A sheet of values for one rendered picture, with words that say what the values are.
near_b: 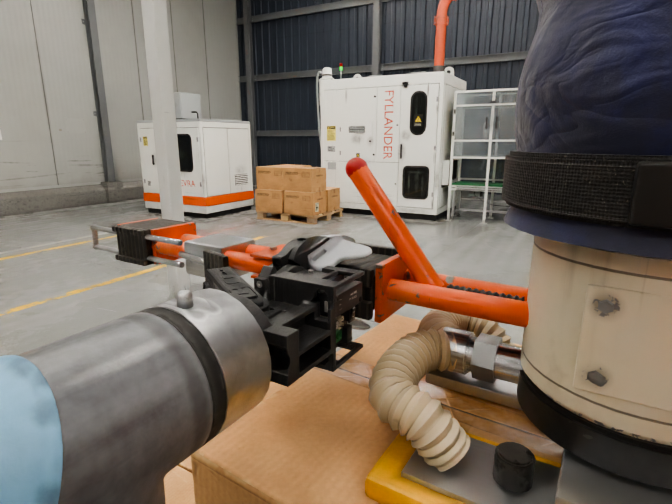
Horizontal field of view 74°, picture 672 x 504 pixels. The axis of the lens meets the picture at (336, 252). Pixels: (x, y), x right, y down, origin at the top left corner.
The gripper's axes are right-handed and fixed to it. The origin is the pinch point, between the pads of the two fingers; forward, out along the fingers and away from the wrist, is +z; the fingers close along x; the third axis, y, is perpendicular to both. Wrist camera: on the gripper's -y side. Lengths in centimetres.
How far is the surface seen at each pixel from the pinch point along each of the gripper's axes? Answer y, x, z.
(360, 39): -537, 270, 1032
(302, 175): -393, -35, 560
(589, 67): 22.0, 18.3, -9.7
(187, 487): -52, -65, 18
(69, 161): -924, -22, 485
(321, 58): -649, 235, 1027
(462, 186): -174, -55, 719
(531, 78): 18.4, 18.4, -6.1
